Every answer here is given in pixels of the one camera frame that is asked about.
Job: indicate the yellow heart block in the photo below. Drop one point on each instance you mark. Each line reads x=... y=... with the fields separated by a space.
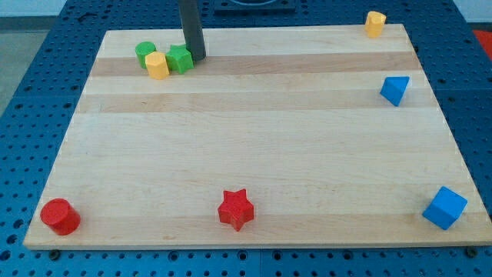
x=374 y=24

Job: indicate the blue cube block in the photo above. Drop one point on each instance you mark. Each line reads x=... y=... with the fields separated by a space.
x=445 y=208

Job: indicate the yellow hexagon block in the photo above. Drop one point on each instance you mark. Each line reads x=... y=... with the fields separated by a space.
x=157 y=65

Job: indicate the blue triangle block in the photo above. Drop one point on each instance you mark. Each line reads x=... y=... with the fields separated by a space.
x=393 y=89

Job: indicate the green star block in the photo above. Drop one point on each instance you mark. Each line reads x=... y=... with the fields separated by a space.
x=179 y=59

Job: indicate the red cylinder block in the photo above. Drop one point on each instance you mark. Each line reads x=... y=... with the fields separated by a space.
x=60 y=216

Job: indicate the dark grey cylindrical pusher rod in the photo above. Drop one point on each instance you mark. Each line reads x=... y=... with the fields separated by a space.
x=192 y=28

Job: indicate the light wooden board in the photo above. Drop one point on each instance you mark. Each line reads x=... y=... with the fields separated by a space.
x=294 y=115

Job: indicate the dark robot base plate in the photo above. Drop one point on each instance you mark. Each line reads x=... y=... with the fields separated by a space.
x=222 y=7

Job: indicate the red star block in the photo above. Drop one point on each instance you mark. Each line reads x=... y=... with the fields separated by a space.
x=236 y=209

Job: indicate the green cylinder block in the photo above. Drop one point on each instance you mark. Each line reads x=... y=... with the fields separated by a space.
x=143 y=49

